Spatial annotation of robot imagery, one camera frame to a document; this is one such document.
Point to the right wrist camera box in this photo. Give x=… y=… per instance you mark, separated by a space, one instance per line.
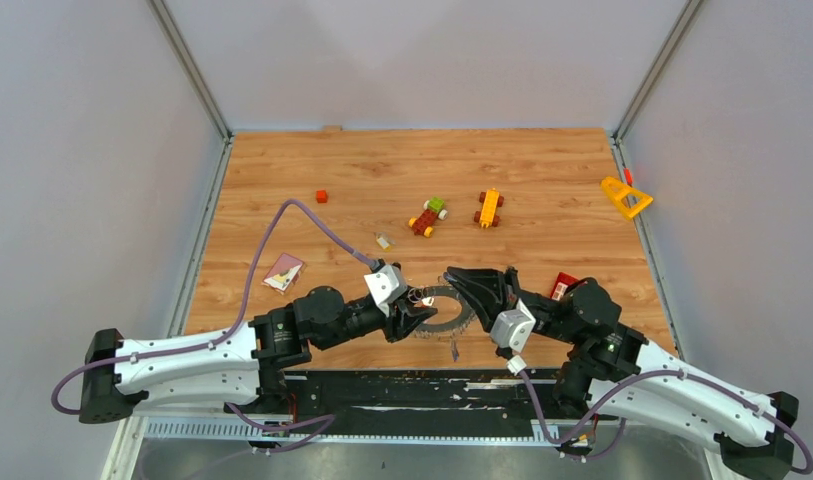
x=510 y=333

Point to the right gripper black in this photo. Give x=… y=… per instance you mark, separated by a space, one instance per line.
x=491 y=292

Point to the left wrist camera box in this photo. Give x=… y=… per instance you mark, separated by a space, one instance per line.
x=386 y=286

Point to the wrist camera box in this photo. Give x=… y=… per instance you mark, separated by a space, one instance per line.
x=510 y=333
x=386 y=286

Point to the red window brick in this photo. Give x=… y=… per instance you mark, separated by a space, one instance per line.
x=562 y=284

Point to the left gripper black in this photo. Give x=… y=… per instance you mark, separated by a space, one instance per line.
x=408 y=318

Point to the yellow brown toy brick car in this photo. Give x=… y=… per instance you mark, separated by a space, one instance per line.
x=487 y=216

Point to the yellow triangular brick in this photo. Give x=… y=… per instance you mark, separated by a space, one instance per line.
x=629 y=201

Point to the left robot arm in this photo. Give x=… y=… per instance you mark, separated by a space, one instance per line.
x=124 y=375

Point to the red yellow toy brick car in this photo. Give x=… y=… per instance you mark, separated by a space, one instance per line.
x=434 y=210

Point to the red playing card deck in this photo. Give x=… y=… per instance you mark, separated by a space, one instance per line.
x=284 y=273

